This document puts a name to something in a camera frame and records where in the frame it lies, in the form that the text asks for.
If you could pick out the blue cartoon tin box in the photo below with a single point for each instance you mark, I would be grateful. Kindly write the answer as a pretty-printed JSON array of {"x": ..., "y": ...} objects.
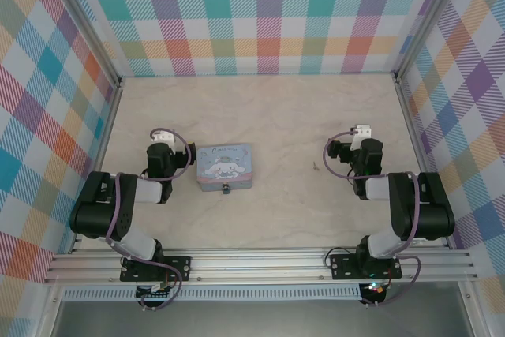
[{"x": 225, "y": 167}]

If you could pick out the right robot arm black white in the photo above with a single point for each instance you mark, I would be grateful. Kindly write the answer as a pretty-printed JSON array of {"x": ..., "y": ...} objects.
[{"x": 428, "y": 210}]

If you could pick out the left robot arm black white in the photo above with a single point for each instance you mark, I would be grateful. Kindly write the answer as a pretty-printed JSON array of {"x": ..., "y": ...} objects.
[{"x": 98, "y": 210}]

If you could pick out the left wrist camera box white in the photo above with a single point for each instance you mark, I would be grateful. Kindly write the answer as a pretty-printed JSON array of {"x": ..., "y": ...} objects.
[{"x": 163, "y": 137}]

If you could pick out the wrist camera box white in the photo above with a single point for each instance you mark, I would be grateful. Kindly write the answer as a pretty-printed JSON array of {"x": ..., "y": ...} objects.
[
  {"x": 163, "y": 137},
  {"x": 362, "y": 132}
]

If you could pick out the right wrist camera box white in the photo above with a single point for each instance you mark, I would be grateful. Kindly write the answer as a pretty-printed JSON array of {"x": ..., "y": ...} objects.
[{"x": 362, "y": 132}]

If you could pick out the aluminium table edge rail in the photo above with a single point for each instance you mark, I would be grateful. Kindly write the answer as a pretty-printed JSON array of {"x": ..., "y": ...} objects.
[
  {"x": 102, "y": 147},
  {"x": 418, "y": 143}
]

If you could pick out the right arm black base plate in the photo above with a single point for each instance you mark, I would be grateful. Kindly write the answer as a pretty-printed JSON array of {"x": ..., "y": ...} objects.
[{"x": 341, "y": 266}]

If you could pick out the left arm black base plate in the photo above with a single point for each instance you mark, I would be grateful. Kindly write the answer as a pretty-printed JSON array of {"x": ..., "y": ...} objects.
[{"x": 179, "y": 268}]

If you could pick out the aluminium mounting rail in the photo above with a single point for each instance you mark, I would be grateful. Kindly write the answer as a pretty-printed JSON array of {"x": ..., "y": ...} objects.
[{"x": 256, "y": 266}]

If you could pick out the aluminium frame post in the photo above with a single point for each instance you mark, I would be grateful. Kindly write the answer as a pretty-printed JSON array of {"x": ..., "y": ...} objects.
[
  {"x": 432, "y": 17},
  {"x": 84, "y": 21}
]

